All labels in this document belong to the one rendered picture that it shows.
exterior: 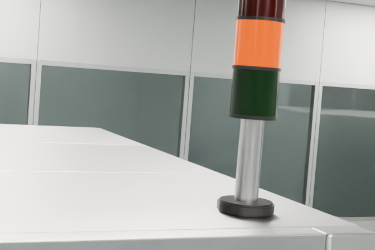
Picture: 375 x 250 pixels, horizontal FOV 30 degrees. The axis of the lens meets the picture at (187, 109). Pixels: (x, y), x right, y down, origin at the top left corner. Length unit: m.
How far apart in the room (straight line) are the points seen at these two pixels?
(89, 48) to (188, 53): 0.81
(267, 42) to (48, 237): 0.29
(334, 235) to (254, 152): 0.12
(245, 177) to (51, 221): 0.21
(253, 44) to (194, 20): 4.90
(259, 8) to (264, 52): 0.04
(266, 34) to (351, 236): 0.21
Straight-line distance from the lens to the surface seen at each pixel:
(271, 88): 0.71
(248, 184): 0.73
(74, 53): 5.29
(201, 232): 0.63
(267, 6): 0.71
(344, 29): 6.30
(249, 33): 0.71
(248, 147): 0.72
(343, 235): 0.69
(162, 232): 0.62
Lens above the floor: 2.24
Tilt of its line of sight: 3 degrees down
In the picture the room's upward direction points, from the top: 4 degrees clockwise
